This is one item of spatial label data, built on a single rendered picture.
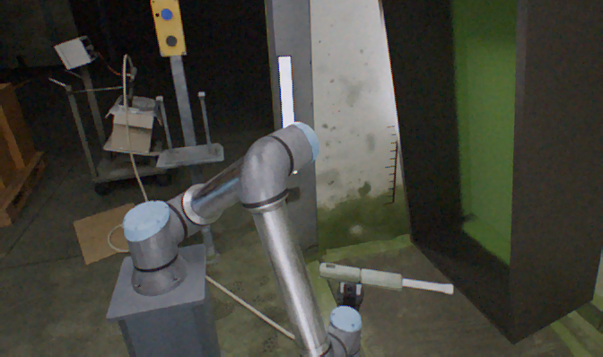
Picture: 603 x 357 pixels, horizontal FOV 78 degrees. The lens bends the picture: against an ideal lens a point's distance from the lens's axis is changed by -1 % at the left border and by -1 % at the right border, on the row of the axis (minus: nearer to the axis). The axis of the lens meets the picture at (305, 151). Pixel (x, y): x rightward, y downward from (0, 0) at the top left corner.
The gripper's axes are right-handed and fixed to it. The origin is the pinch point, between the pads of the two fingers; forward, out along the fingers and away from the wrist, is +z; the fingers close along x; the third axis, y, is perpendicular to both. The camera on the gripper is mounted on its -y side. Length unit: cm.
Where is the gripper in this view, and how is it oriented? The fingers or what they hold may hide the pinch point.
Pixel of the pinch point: (351, 279)
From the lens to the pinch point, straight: 152.3
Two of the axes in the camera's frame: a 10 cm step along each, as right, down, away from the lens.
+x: 9.9, 0.6, -1.6
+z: 1.7, -4.1, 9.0
